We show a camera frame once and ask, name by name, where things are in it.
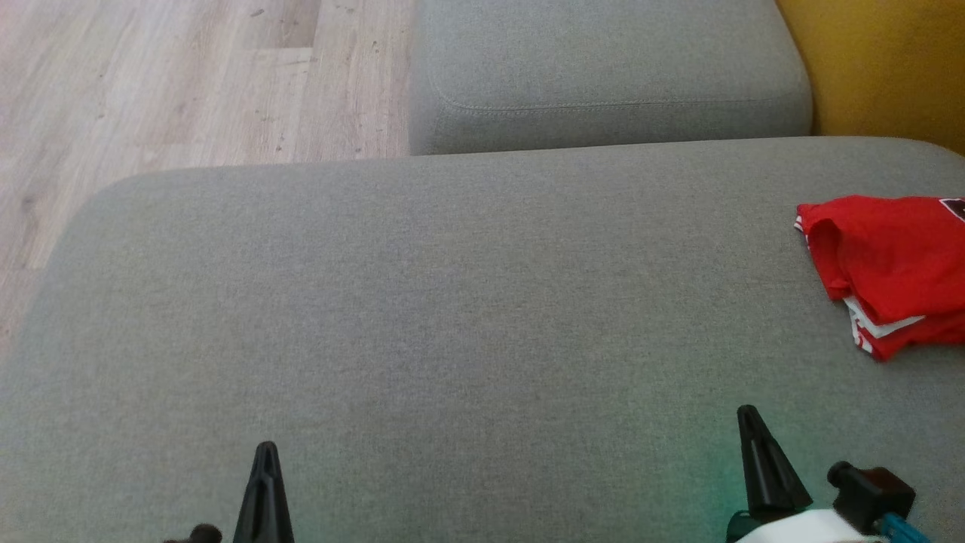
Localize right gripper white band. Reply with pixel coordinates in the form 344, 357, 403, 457
725, 406, 883, 543

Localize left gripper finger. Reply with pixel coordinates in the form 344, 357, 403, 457
232, 442, 266, 543
265, 442, 295, 543

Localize red white basketball shorts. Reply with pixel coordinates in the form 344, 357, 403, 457
794, 195, 965, 363

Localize large grey sofa seat cushion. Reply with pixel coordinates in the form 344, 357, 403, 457
0, 136, 965, 543

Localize small grey sofa cushion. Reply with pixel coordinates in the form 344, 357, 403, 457
408, 0, 813, 157

